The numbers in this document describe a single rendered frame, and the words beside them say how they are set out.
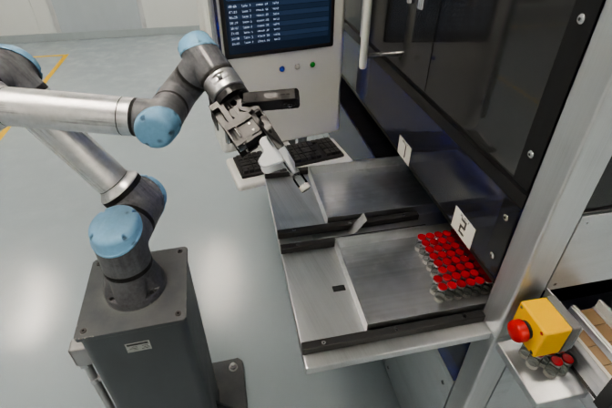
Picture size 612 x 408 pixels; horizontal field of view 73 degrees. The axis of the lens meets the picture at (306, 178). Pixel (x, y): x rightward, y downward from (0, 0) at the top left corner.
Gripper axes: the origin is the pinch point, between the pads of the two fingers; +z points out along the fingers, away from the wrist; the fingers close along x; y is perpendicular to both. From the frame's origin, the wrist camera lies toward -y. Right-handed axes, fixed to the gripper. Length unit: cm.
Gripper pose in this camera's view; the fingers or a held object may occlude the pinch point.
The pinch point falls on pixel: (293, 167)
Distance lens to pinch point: 80.9
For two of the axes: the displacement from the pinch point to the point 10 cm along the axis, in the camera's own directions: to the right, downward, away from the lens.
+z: 5.7, 8.0, -1.9
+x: 0.0, -2.4, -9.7
